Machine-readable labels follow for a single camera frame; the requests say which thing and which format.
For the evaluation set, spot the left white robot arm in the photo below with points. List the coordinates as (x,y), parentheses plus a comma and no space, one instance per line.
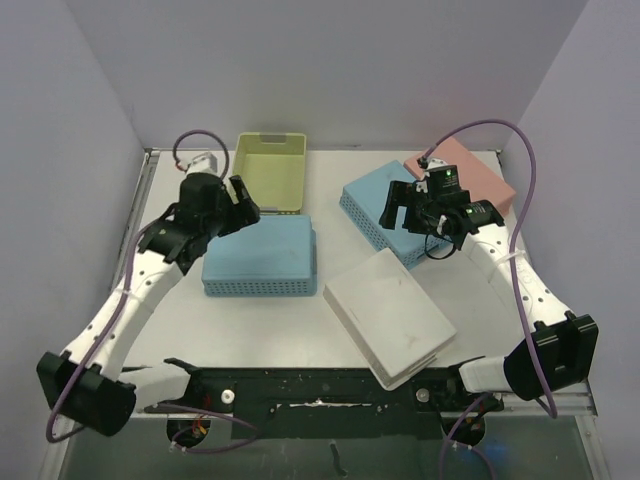
(86,382)

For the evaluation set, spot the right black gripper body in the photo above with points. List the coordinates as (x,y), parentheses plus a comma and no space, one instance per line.
(400,208)

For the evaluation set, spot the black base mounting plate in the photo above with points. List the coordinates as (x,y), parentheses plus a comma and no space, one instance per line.
(329,403)

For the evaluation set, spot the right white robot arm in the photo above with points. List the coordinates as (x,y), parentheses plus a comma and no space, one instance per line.
(557,347)

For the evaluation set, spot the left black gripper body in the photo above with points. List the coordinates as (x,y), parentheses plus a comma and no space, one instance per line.
(223,221)

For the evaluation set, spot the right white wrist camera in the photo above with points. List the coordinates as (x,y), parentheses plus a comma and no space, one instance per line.
(427,164)

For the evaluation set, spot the white plastic basket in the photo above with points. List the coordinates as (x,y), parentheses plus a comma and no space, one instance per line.
(393,323)

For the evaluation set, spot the green plastic basket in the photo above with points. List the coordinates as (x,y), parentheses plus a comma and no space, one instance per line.
(273,167)

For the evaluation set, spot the aluminium frame rail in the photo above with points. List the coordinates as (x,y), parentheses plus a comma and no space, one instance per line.
(143,186)

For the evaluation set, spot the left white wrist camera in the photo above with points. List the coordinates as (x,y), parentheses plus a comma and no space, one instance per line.
(205,162)

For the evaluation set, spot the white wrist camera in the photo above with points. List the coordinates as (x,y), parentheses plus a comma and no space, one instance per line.
(427,164)
(205,162)

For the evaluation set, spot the pink plastic basket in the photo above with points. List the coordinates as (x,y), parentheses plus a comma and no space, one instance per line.
(480,180)

